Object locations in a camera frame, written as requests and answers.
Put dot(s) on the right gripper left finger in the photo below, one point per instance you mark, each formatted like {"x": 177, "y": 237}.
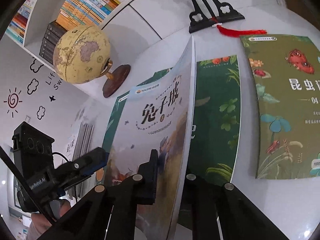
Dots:
{"x": 109, "y": 213}

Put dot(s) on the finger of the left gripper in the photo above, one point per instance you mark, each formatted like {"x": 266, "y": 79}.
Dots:
{"x": 85, "y": 165}

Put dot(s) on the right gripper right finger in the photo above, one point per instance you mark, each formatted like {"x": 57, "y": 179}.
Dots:
{"x": 222, "y": 212}

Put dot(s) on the teal green book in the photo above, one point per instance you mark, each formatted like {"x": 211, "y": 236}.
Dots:
{"x": 112, "y": 125}

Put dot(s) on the person's left hand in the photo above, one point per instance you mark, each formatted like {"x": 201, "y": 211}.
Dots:
{"x": 40, "y": 224}

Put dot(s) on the dark green beetle insect book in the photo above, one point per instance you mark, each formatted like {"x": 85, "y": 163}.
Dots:
{"x": 216, "y": 120}

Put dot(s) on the yellow globe on wooden base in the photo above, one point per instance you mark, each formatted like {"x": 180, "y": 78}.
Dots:
{"x": 82, "y": 55}

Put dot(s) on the white bookshelf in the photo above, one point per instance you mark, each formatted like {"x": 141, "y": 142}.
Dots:
{"x": 132, "y": 26}

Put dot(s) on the olive green insect book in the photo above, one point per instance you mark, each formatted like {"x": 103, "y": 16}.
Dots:
{"x": 285, "y": 69}

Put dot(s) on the round red flower fan ornament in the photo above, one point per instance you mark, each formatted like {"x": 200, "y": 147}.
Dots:
{"x": 213, "y": 13}

